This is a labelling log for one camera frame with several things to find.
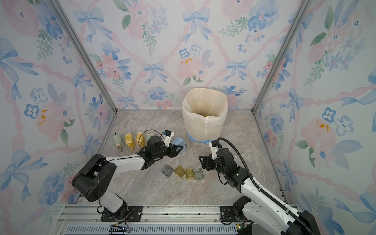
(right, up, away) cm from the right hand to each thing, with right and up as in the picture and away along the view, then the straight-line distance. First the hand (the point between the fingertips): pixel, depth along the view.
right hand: (205, 156), depth 80 cm
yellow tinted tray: (-14, -11, +8) cm, 20 cm away
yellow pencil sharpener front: (-48, +7, +14) cm, 50 cm away
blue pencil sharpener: (-14, +7, +5) cm, 17 cm away
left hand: (-14, +4, +8) cm, 16 cm away
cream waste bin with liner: (+2, +27, +23) cm, 36 cm away
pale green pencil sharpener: (-54, +6, +13) cm, 56 cm away
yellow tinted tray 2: (-8, -12, +7) cm, 17 cm away
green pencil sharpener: (-35, +10, +15) cm, 39 cm away
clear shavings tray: (-22, -11, +8) cm, 26 cm away
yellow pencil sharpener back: (-41, +7, +15) cm, 44 cm away
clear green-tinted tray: (-3, -12, +8) cm, 15 cm away
